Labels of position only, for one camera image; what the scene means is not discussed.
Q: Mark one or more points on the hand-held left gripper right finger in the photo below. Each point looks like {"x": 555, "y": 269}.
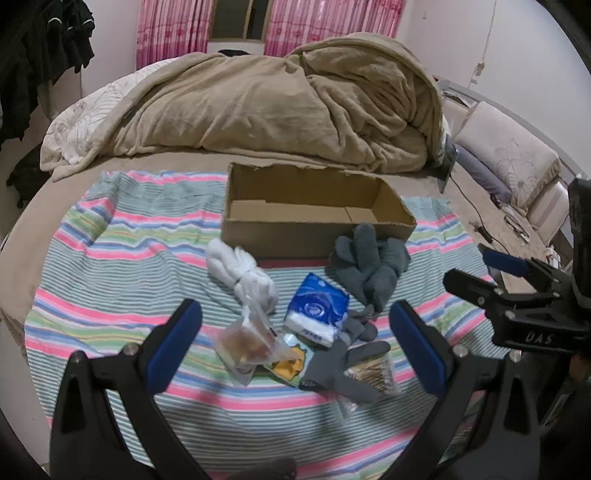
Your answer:
{"x": 418, "y": 346}

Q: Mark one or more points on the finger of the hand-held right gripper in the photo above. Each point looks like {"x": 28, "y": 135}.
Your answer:
{"x": 471, "y": 290}
{"x": 503, "y": 262}

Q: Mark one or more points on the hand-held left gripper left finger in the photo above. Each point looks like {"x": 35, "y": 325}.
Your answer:
{"x": 178, "y": 341}

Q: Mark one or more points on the bag of cotton swabs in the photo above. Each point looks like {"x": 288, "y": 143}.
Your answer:
{"x": 377, "y": 373}

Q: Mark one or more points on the grey knit glove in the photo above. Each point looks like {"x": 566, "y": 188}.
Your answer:
{"x": 360, "y": 325}
{"x": 339, "y": 369}

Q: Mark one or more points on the clear plastic snack bag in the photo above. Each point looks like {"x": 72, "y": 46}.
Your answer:
{"x": 244, "y": 346}

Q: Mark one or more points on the white socks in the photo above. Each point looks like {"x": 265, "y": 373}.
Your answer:
{"x": 240, "y": 272}

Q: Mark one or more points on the dark grey socks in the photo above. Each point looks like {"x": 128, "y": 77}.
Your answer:
{"x": 369, "y": 263}

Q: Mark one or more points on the blue tissue pack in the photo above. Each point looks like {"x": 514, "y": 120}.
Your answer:
{"x": 314, "y": 307}

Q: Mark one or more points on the cartoon print tissue pack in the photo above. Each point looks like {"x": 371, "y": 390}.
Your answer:
{"x": 288, "y": 365}

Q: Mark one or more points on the cardboard box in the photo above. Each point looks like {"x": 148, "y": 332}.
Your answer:
{"x": 295, "y": 230}

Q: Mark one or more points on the eyeglasses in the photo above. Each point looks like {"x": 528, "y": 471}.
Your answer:
{"x": 516, "y": 226}

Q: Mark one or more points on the cream floral pillow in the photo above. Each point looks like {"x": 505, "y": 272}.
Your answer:
{"x": 549, "y": 212}
{"x": 508, "y": 147}

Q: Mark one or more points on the grey-blue pillow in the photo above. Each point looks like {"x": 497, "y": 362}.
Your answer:
{"x": 482, "y": 173}

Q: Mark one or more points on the striped cloth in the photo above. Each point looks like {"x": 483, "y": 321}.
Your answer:
{"x": 115, "y": 258}

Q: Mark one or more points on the dark tablet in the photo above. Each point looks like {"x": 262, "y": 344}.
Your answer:
{"x": 448, "y": 161}

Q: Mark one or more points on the metal bed headboard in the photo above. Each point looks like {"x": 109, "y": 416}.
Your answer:
{"x": 461, "y": 90}

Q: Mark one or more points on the dark cloth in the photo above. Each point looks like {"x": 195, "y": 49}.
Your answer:
{"x": 27, "y": 175}

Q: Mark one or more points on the white floral quilt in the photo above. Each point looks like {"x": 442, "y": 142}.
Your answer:
{"x": 87, "y": 115}

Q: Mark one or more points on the beige fleece blanket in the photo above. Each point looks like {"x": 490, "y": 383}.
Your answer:
{"x": 277, "y": 106}

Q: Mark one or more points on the pink curtain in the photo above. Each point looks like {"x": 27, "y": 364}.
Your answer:
{"x": 323, "y": 21}
{"x": 171, "y": 32}

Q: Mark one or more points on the black hanging clothes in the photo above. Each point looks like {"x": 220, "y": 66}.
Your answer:
{"x": 41, "y": 50}

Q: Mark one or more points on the window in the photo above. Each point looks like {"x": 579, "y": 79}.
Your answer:
{"x": 240, "y": 18}

